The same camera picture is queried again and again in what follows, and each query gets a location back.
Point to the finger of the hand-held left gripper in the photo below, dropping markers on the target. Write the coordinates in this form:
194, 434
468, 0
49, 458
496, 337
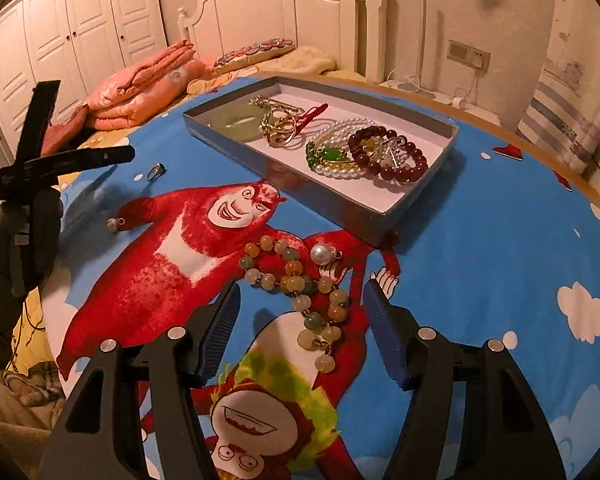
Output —
85, 158
41, 115

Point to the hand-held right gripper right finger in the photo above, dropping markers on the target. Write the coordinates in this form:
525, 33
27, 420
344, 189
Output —
385, 330

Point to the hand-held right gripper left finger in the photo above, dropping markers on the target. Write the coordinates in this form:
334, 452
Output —
220, 330

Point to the large pearl pendant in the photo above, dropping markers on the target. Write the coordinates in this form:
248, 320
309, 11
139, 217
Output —
322, 254

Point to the grey cardboard box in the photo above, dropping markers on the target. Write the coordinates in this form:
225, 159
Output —
330, 210

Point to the green gem pendant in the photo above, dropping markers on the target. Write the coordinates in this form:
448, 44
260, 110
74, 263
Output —
332, 153

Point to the gold clip brooch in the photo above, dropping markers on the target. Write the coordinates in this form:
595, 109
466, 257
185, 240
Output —
277, 105

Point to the person's left hand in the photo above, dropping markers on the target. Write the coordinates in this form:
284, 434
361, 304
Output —
2, 240

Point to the yellow bed sheet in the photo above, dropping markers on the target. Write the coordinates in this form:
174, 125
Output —
97, 142

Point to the small pearl earring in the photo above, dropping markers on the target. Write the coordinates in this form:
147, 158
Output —
114, 224

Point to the pink folded quilt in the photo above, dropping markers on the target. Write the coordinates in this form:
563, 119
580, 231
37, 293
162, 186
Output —
130, 95

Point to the white wardrobe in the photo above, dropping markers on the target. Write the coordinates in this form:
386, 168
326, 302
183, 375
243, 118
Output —
80, 25

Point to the blue cartoon printed blanket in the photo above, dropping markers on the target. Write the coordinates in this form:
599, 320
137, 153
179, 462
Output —
480, 240

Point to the green jade bangle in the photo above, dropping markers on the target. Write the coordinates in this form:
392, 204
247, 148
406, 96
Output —
230, 122

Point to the gold bangle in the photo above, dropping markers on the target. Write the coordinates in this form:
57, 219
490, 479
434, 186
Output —
280, 132

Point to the beige fluffy cloth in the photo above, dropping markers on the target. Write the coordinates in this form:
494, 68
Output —
10, 425

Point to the embroidered cushion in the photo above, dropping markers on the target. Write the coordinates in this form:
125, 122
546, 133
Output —
255, 51

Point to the beige floral pillow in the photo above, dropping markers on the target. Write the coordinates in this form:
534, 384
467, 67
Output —
305, 62

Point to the white wooden headboard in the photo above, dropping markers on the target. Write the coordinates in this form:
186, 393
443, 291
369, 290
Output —
280, 5

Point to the wall socket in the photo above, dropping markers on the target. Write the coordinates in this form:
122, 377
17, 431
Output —
469, 55

